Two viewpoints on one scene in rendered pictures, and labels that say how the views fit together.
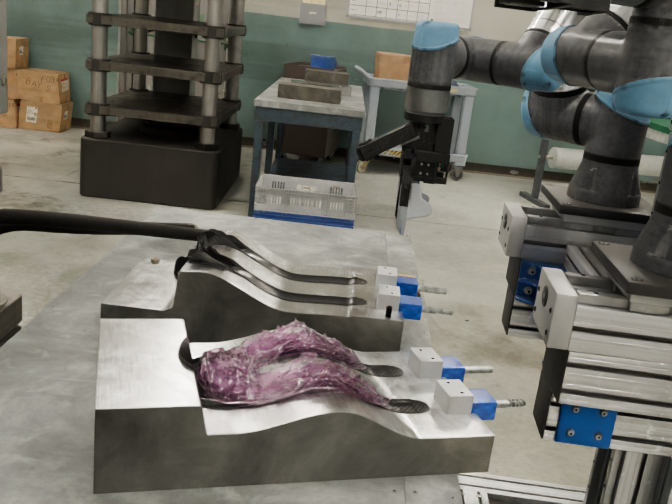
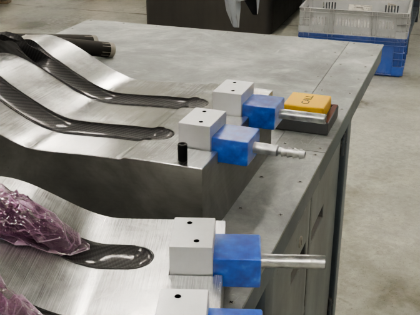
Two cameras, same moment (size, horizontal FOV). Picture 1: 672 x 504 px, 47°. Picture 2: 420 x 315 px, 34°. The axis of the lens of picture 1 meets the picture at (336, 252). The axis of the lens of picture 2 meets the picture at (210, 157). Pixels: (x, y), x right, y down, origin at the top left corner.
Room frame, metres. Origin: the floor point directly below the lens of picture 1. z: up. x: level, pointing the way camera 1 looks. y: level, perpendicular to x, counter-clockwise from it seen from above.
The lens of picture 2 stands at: (0.61, -0.34, 1.18)
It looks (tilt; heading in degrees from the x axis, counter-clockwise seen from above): 24 degrees down; 20
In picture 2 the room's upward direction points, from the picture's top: straight up
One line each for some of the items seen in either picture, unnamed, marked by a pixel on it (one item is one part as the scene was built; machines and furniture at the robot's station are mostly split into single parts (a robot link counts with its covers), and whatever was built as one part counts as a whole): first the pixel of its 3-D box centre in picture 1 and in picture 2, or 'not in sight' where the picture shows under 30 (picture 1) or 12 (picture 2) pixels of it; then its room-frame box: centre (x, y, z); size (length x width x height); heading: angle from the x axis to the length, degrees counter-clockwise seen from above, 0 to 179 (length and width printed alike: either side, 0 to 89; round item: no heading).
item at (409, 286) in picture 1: (411, 287); (271, 112); (1.37, -0.15, 0.89); 0.13 x 0.05 x 0.05; 89
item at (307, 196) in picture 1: (306, 196); (356, 16); (4.64, 0.22, 0.28); 0.61 x 0.41 x 0.15; 91
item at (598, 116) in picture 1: (615, 121); not in sight; (1.67, -0.55, 1.20); 0.13 x 0.12 x 0.14; 49
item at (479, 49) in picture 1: (474, 59); not in sight; (1.43, -0.21, 1.31); 0.11 x 0.11 x 0.08; 49
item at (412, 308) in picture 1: (414, 308); (244, 145); (1.26, -0.15, 0.89); 0.13 x 0.05 x 0.05; 89
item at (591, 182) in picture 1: (607, 176); not in sight; (1.67, -0.56, 1.09); 0.15 x 0.15 x 0.10
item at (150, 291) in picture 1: (261, 290); (54, 115); (1.32, 0.13, 0.87); 0.50 x 0.26 x 0.14; 90
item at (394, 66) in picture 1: (398, 70); not in sight; (7.37, -0.38, 0.94); 0.41 x 0.33 x 0.29; 98
